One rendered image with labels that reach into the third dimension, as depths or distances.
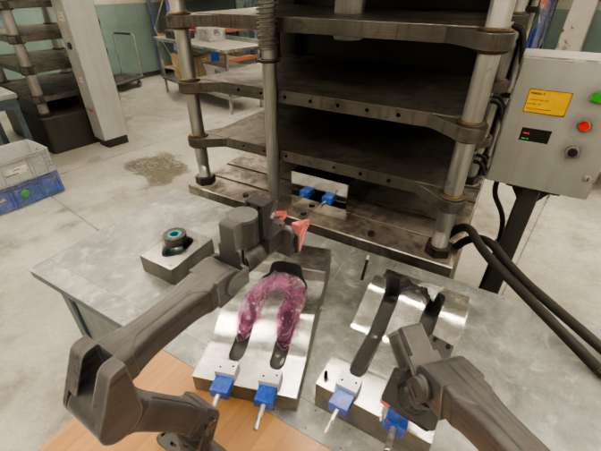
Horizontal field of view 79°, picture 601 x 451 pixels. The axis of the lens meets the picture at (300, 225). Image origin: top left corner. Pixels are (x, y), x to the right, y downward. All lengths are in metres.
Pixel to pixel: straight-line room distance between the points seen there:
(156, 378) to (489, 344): 0.91
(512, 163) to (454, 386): 0.97
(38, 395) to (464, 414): 2.03
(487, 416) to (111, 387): 0.46
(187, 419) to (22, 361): 1.79
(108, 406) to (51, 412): 1.63
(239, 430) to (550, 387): 0.78
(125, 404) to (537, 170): 1.28
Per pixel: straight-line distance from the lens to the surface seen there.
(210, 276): 0.64
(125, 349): 0.57
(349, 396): 0.87
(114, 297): 1.34
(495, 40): 1.17
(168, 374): 1.08
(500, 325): 1.27
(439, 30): 1.31
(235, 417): 0.98
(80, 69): 4.75
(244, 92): 1.64
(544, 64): 1.32
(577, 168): 1.41
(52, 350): 2.46
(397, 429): 0.82
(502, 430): 0.53
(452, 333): 1.02
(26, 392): 2.34
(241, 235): 0.66
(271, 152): 1.59
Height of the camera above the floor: 1.65
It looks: 34 degrees down
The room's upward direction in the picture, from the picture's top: straight up
